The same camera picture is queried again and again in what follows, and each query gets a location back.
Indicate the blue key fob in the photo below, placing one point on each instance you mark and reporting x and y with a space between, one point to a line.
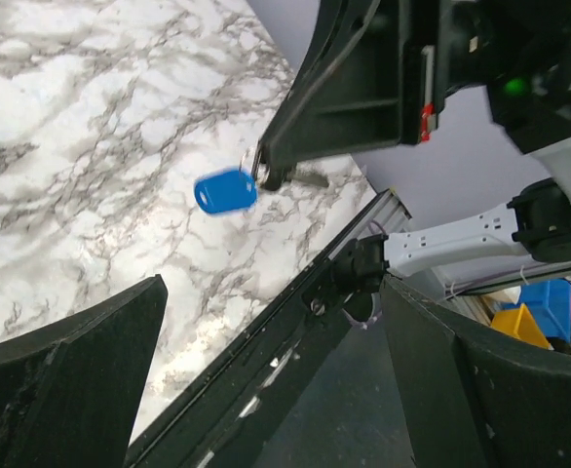
226 191

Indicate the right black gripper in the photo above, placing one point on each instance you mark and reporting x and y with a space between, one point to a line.
377 75

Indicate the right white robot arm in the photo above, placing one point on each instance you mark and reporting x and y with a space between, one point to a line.
468 166

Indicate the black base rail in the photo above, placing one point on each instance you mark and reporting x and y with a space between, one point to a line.
190 425

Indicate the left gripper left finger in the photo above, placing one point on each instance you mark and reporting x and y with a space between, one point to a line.
70 391

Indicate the blue storage bin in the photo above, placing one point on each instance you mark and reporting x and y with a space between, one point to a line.
549 303

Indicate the silver key with keyring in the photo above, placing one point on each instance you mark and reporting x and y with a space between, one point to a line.
254 163

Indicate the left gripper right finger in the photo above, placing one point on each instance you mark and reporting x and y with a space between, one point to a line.
471 396

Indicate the yellow storage bin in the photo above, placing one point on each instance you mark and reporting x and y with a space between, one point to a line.
519 323

